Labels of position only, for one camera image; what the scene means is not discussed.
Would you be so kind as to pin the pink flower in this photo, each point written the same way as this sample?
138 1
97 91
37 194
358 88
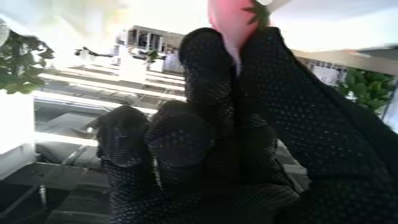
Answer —
228 20

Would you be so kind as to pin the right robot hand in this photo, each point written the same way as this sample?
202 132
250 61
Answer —
267 150

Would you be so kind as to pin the green plant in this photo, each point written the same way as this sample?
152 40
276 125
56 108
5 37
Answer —
21 63
367 88

